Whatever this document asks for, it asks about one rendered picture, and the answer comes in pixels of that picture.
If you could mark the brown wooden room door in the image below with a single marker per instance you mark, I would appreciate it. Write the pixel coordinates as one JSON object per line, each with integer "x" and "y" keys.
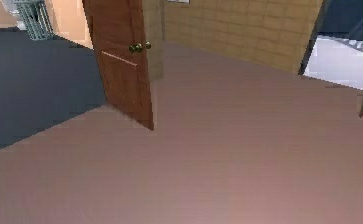
{"x": 122, "y": 76}

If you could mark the brass round door knob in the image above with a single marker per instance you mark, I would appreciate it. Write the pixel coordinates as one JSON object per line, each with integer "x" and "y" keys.
{"x": 148, "y": 45}
{"x": 136, "y": 48}

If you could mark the grey-green slatted rack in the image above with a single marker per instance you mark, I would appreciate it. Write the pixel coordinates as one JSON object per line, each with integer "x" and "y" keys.
{"x": 34, "y": 18}

